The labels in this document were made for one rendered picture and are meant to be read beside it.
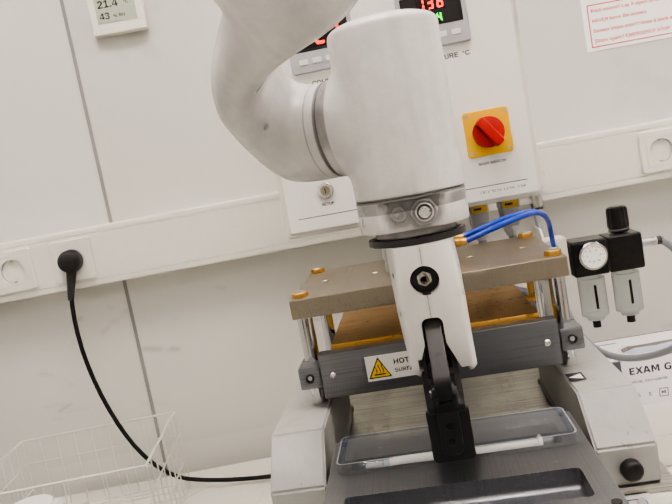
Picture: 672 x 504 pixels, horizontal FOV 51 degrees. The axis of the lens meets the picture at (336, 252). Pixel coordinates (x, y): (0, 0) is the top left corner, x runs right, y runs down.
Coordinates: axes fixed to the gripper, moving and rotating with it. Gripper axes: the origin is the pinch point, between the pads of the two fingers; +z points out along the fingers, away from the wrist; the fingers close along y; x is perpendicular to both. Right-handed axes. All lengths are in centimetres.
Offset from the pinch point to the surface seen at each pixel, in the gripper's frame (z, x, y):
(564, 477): 2.7, -7.3, -6.4
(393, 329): -4.4, 3.9, 15.5
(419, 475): 2.0, 2.8, -4.4
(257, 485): 27, 32, 52
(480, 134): -22.3, -9.7, 33.0
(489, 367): -0.3, -4.7, 11.5
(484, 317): -4.4, -5.2, 14.5
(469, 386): 8.5, -3.4, 32.3
